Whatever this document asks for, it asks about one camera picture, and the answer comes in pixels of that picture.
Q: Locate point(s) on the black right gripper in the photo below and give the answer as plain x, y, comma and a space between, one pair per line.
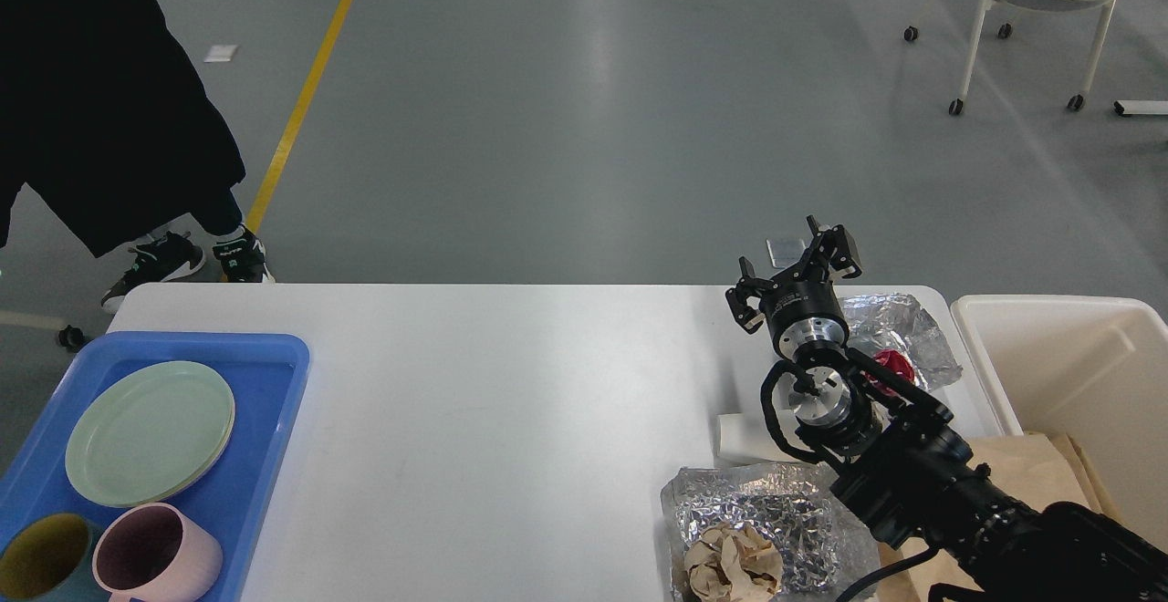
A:
806, 312

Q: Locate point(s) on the foil sheet back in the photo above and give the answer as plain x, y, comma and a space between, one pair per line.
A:
899, 323

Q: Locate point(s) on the foil sheet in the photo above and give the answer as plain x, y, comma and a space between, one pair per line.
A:
899, 323
824, 547

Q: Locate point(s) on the brown paper bag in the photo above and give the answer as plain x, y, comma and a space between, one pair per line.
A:
1038, 469

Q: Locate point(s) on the light green plate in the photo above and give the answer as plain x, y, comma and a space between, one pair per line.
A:
151, 434

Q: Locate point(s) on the pink mug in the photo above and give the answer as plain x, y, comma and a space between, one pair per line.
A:
155, 552

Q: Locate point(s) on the teal mug yellow inside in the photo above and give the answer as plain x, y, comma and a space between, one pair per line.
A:
51, 560

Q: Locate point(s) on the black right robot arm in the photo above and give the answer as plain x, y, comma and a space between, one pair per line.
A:
899, 467

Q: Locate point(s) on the small clear plastic piece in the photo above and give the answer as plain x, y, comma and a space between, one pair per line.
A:
784, 253

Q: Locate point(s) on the crumpled foil sheet front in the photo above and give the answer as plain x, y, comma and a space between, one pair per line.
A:
824, 547

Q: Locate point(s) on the crumpled brown paper ball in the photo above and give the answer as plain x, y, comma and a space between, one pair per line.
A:
733, 562

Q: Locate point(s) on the white plastic bin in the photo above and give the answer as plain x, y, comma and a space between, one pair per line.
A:
1094, 368

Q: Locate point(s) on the white bar on floor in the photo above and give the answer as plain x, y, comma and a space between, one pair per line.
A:
1132, 108

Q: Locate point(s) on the blue plastic tray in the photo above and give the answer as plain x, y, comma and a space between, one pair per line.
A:
268, 375

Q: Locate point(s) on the right black white sneaker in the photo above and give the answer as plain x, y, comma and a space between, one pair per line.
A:
242, 258

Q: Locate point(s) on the black white sneaker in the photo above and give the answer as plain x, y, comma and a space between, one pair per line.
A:
242, 258
174, 256

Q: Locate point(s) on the left black white sneaker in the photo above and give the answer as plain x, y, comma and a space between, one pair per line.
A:
174, 256

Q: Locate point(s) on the yellow plate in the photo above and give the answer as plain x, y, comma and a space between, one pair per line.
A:
228, 447

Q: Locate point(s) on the person in black coat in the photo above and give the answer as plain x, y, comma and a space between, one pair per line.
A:
105, 118

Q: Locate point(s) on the white furniture leg with caster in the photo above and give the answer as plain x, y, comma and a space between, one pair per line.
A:
67, 336

